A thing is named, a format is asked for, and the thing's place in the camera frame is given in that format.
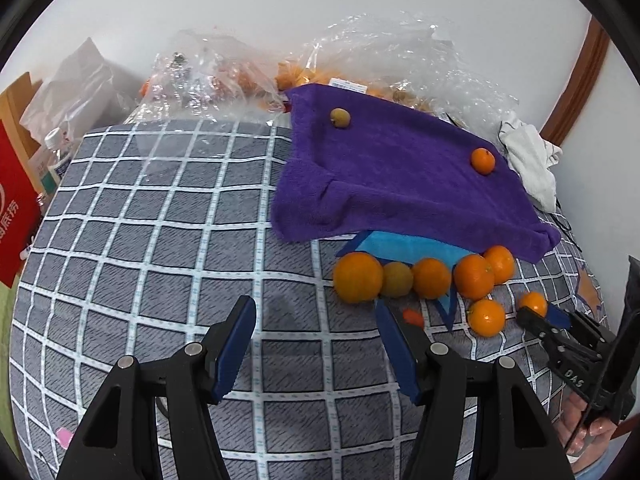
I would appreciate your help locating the large clear plastic bag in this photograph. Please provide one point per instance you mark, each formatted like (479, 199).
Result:
(400, 55)

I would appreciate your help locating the grey checked blanket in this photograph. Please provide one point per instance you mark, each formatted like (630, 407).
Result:
(150, 260)

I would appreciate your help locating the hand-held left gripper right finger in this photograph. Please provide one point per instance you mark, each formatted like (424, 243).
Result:
(400, 355)

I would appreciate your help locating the plastic water bottle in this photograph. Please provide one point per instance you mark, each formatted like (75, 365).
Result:
(52, 160)

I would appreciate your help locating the cardboard box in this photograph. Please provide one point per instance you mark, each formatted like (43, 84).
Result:
(17, 100)

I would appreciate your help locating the brown wooden door frame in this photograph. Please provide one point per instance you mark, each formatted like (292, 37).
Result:
(580, 80)

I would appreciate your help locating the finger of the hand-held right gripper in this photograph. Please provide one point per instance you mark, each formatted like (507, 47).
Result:
(560, 316)
(537, 324)

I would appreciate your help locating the person's right hand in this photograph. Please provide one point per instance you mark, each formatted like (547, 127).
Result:
(580, 435)

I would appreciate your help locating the small pink object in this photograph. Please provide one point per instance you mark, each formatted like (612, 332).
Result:
(65, 437)

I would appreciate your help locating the large orange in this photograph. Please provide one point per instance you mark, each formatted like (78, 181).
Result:
(357, 277)

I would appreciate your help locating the green round fruit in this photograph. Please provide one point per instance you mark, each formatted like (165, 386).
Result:
(398, 281)
(340, 118)

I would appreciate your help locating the white translucent plastic bag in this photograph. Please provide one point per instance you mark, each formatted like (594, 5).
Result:
(85, 85)

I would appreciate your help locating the small orange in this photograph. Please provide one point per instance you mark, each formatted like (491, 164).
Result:
(501, 263)
(532, 303)

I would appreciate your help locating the white cloth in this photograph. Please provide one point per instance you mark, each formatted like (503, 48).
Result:
(532, 160)

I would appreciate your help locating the clear plastic bag of oranges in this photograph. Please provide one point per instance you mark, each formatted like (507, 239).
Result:
(215, 75)

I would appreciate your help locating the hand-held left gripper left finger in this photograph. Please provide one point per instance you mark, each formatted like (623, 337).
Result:
(237, 345)

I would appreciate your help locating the red paper bag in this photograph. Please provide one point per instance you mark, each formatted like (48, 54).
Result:
(15, 210)

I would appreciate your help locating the purple towel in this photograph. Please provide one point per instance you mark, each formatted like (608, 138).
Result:
(400, 175)

